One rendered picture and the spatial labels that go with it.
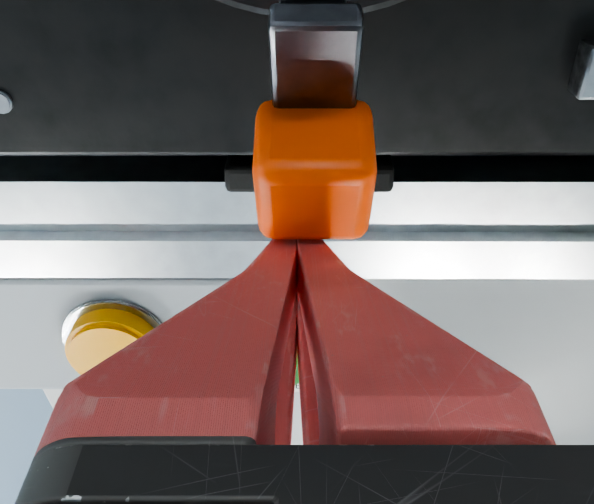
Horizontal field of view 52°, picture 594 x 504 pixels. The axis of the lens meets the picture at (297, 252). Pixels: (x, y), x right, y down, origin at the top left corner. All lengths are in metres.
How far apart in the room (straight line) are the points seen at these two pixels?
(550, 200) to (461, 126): 0.05
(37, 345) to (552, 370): 0.33
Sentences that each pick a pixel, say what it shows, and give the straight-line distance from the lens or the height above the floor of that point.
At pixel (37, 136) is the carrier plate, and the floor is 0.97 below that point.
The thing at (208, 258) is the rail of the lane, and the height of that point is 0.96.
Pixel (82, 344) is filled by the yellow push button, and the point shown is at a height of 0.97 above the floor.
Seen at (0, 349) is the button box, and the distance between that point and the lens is 0.31.
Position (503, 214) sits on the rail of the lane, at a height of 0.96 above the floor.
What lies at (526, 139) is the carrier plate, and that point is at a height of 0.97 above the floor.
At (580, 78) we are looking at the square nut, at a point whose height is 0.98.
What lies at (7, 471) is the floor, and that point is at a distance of 2.25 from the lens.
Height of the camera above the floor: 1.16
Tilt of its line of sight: 55 degrees down
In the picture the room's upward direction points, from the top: 179 degrees counter-clockwise
